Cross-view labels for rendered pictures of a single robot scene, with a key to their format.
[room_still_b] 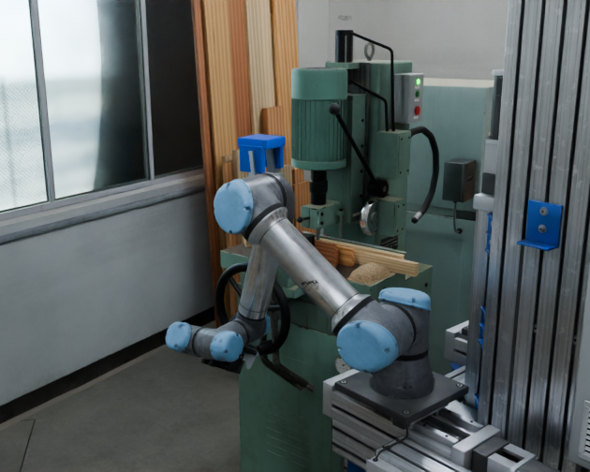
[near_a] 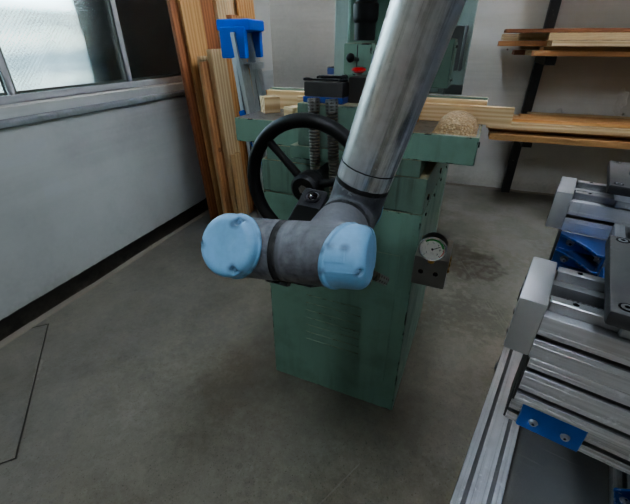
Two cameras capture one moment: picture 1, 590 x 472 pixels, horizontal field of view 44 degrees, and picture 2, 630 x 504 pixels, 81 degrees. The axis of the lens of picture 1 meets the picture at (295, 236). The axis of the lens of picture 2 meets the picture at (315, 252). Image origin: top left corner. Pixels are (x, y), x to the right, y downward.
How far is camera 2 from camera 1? 146 cm
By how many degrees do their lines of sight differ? 19
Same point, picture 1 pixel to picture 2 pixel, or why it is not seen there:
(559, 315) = not seen: outside the picture
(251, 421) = (286, 312)
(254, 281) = (392, 107)
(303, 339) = not seen: hidden behind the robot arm
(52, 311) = (43, 216)
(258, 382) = not seen: hidden behind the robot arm
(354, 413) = (607, 355)
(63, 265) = (44, 167)
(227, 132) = (197, 33)
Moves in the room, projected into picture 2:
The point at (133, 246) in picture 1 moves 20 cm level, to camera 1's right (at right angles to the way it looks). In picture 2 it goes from (122, 147) to (163, 145)
